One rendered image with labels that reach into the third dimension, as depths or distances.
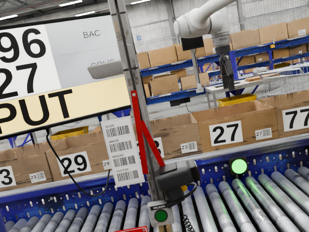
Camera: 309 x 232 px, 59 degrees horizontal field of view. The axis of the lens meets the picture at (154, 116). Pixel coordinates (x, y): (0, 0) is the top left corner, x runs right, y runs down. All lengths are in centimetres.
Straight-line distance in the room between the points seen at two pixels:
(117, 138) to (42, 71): 29
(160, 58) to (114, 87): 503
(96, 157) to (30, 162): 34
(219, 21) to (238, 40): 472
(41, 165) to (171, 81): 436
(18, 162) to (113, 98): 86
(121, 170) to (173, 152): 65
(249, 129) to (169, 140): 41
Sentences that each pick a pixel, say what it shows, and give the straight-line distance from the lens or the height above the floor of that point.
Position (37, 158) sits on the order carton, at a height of 103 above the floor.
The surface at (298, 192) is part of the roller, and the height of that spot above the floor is 75.
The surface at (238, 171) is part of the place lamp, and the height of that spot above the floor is 79.
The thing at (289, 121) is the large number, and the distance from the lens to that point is 151.
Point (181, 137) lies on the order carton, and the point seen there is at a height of 99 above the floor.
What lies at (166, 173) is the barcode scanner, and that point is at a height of 108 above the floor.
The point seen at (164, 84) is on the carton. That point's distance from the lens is 562.
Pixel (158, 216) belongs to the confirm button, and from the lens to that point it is 81.
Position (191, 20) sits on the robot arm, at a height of 153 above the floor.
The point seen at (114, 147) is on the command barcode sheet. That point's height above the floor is 117.
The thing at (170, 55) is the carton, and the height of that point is 154.
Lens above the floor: 136
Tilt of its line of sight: 10 degrees down
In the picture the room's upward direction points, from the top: 12 degrees counter-clockwise
